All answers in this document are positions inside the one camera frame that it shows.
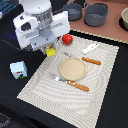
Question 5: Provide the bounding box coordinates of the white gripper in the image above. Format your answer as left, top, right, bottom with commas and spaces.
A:
13, 11, 70, 50

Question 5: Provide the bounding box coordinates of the red toy tomato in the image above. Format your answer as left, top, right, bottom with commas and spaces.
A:
62, 34, 73, 45

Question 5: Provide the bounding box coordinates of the blue milk carton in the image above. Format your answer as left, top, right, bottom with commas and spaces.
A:
10, 61, 27, 79

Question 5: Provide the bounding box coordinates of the yellow butter box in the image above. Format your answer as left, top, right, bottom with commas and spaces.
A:
46, 48, 55, 57

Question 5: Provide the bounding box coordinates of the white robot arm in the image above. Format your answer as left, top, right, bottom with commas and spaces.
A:
13, 0, 70, 50

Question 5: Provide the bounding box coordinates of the small grey pot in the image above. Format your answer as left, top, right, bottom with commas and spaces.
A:
63, 2, 82, 21

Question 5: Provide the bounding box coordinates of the round wooden plate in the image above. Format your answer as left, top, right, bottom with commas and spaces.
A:
59, 57, 87, 81

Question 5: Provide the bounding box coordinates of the large grey pot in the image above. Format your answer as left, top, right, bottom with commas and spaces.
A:
84, 2, 110, 27

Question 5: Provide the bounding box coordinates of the pink brown mat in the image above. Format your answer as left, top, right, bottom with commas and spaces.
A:
70, 2, 128, 43

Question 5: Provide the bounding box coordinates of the beige woven placemat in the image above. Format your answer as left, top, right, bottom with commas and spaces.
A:
18, 36, 118, 128

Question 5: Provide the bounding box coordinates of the beige bowl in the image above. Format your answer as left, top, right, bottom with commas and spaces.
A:
121, 7, 128, 30

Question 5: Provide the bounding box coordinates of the wooden handled fork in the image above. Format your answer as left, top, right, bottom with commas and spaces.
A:
50, 73, 89, 91

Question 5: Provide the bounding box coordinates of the wooden handled knife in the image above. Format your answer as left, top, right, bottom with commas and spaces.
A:
62, 52, 101, 65

